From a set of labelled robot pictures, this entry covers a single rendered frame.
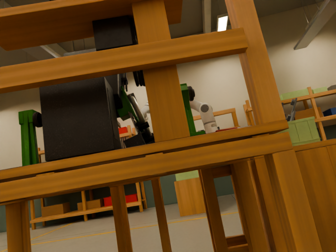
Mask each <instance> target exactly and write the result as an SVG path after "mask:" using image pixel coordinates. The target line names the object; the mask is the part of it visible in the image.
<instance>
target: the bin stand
mask: <svg viewBox="0 0 336 252"><path fill-rule="evenodd" d="M149 180H151V184H152V190H153V196H154V203H155V209H156V215H157V221H158V227H159V234H160V240H161V246H162V252H172V248H171V242H170V236H169V230H168V224H167V218H166V212H165V206H164V200H163V194H162V188H161V182H160V177H155V178H150V179H144V180H139V181H133V182H128V183H122V184H117V185H111V186H109V188H110V194H111V202H112V209H113V217H114V225H115V233H116V240H117V248H118V252H133V247H132V240H131V233H130V226H129V218H128V211H127V204H126V197H125V190H124V185H127V184H133V183H138V182H144V181H149Z"/></svg>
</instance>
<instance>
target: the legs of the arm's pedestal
mask: <svg viewBox="0 0 336 252"><path fill-rule="evenodd" d="M197 171H198V176H199V181H200V186H201V191H202V196H203V201H204V206H205V211H206V216H207V221H208V226H209V231H210V236H211V241H212V246H213V251H214V252H250V251H249V247H248V242H247V238H246V233H245V229H244V224H243V220H242V215H241V211H240V207H239V202H238V198H237V193H236V189H235V184H234V180H233V175H232V171H231V166H230V164H228V165H223V166H217V167H212V168H211V167H210V168H205V169H199V170H197ZM225 176H230V177H231V181H232V186H233V190H234V195H235V199H236V204H237V208H238V213H239V217H240V222H241V227H242V231H243V234H239V235H233V236H227V237H225V232H224V227H223V222H222V217H221V213H220V208H219V203H218V198H217V193H216V189H215V184H214V178H220V177H225Z"/></svg>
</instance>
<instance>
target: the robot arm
mask: <svg viewBox="0 0 336 252"><path fill-rule="evenodd" d="M189 103H190V108H191V109H194V110H196V111H198V112H199V113H200V116H201V120H202V122H203V125H204V129H205V133H206V134H207V133H213V132H216V130H218V128H217V124H216V120H215V118H214V115H213V108H212V107H211V105H210V104H209V103H206V102H204V103H202V102H199V101H197V100H196V99H194V100H193V101H189ZM141 112H142V114H143V116H144V118H145V121H146V122H148V123H149V117H148V115H147V114H150V109H149V103H148V101H147V103H146V104H145V106H144V107H143V108H142V109H141Z"/></svg>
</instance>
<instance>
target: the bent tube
mask: <svg viewBox="0 0 336 252"><path fill-rule="evenodd" d="M127 97H128V99H129V102H130V103H131V104H132V106H133V108H134V111H135V113H136V115H137V117H138V119H139V121H140V123H141V124H143V123H145V122H146V120H145V118H144V116H143V114H142V111H141V109H140V107H139V105H138V103H137V99H136V97H135V95H134V92H132V93H130V94H128V95H127ZM144 132H145V134H146V136H147V137H150V136H152V133H151V131H150V129H149V127H148V128H146V129H144Z"/></svg>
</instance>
